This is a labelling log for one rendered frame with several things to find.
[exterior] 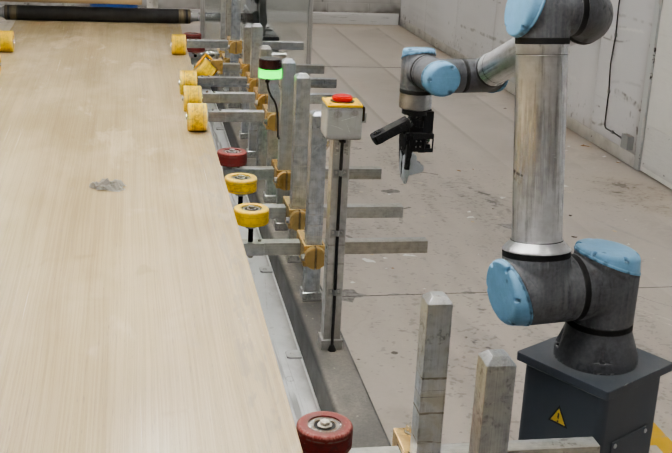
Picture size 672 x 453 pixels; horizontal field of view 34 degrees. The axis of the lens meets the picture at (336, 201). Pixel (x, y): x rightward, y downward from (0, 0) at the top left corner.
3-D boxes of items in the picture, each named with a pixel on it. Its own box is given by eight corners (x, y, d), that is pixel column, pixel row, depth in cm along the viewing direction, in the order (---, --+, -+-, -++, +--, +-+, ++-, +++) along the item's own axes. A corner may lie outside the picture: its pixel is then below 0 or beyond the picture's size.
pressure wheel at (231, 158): (244, 185, 305) (245, 145, 302) (247, 194, 297) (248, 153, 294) (215, 186, 304) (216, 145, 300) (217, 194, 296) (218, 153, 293)
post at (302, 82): (301, 259, 281) (308, 72, 267) (303, 264, 277) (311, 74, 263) (287, 259, 280) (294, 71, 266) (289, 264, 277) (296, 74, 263)
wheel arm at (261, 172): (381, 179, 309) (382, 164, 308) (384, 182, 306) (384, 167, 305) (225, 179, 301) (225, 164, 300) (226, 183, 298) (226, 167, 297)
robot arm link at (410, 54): (410, 50, 291) (396, 43, 300) (407, 96, 295) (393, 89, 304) (443, 49, 294) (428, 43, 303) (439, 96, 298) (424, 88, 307)
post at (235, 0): (237, 116, 446) (240, -4, 432) (238, 118, 443) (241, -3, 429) (228, 116, 445) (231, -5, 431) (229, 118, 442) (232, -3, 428)
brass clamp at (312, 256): (319, 249, 262) (320, 229, 260) (328, 269, 249) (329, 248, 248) (293, 249, 261) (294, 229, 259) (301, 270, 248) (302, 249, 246)
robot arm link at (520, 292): (584, 329, 241) (597, -21, 230) (513, 336, 236) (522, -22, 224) (549, 312, 256) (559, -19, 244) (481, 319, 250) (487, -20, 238)
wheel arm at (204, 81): (334, 86, 376) (335, 76, 375) (336, 88, 373) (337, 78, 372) (186, 84, 367) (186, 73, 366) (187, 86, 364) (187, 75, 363)
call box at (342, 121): (354, 135, 222) (356, 96, 219) (361, 143, 215) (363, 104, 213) (319, 134, 220) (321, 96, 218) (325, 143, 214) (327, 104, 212)
